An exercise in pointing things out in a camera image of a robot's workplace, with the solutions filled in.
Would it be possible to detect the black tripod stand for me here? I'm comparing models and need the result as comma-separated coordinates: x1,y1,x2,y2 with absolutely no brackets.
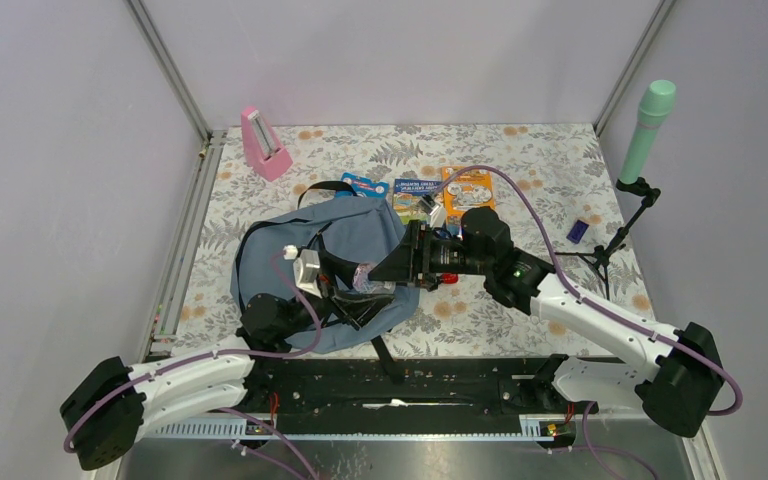
549,177,662,299

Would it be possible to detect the purple toy brick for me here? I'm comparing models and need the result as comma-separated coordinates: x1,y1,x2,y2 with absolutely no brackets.
566,219,590,244

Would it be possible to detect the blue round package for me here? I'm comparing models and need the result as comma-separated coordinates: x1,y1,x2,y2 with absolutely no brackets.
341,172,389,199

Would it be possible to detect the blue treehouse book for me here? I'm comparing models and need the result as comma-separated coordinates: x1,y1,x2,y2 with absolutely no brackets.
392,178,446,227

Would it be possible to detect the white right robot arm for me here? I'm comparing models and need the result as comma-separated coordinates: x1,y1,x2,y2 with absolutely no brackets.
368,207,725,438

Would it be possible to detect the mint green microphone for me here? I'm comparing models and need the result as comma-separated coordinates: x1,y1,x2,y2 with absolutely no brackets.
618,79,677,185

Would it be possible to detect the red knob toy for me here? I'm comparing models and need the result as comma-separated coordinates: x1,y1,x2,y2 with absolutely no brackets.
440,273,459,285

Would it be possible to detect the pink metronome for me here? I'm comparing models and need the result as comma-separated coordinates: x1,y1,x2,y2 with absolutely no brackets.
241,106,293,182

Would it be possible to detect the orange book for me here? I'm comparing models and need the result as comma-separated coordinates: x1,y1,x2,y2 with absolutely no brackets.
442,169,496,235

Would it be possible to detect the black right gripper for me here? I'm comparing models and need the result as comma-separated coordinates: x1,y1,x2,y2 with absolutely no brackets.
368,220,491,290

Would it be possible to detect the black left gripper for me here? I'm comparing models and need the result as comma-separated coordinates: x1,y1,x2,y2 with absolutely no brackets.
280,251,397,339

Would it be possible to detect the floral tablecloth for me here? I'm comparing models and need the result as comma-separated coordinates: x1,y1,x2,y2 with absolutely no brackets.
172,124,623,358

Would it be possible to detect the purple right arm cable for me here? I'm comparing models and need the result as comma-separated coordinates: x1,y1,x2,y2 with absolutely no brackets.
430,165,744,480

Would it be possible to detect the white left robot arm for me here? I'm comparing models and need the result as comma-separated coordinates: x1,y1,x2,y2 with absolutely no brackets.
60,245,375,471

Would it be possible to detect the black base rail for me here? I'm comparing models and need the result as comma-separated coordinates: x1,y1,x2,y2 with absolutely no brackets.
142,354,601,439

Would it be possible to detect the blue student backpack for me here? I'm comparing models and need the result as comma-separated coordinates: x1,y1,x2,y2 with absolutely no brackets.
230,181,420,384

